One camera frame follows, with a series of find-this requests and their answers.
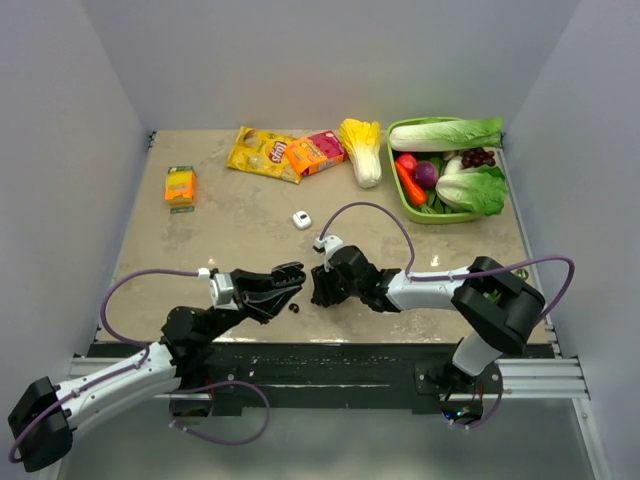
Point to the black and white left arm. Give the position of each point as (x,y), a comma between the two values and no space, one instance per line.
(48,415)

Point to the black earbud charging case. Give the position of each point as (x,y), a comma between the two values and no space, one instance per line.
(288,276)

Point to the red apple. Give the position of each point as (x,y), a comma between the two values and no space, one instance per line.
(407,161)

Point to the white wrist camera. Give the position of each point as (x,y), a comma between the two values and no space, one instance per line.
(221,288)
(328,246)

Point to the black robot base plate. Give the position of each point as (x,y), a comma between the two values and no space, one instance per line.
(205,394)

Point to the green leafy bok choy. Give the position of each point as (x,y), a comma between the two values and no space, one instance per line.
(479,190)

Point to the yellow chips bag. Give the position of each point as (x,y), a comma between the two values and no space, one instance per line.
(262,152)

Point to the long green white cabbage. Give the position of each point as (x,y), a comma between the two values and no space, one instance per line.
(440,134)

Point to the green plastic basket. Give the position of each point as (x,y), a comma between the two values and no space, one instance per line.
(435,212)

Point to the purple red onion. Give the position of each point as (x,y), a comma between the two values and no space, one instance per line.
(426,175)

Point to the orange yellow sponge pack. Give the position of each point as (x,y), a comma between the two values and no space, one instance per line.
(180,189)

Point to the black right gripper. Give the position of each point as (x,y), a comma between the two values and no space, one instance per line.
(323,292)

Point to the yellow white napa cabbage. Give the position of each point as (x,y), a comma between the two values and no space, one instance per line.
(361,141)

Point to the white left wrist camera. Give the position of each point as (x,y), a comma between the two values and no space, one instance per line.
(221,288)

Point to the orange pink snack box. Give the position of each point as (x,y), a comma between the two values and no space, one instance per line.
(315,153)

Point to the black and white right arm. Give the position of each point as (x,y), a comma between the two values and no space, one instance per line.
(501,308)

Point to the orange red pepper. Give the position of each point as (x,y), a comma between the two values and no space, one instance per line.
(416,195)

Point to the purple grapes bunch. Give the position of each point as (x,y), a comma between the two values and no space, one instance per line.
(477,157)

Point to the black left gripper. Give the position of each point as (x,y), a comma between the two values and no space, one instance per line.
(256,296)

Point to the white earbud charging case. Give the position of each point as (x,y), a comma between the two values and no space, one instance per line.
(301,220)

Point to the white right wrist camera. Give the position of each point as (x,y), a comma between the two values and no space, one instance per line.
(328,246)

